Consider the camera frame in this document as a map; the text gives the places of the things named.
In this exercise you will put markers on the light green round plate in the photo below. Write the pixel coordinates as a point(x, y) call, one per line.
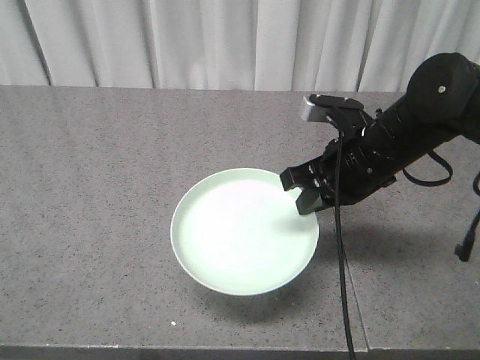
point(238, 232)

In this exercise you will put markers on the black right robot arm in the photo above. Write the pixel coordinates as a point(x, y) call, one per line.
point(441, 103)

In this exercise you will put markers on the white pleated curtain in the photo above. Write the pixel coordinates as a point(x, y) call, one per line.
point(352, 46)

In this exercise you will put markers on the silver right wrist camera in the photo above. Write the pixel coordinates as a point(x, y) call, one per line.
point(322, 108)

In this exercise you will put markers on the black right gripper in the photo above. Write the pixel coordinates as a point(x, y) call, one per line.
point(353, 167)

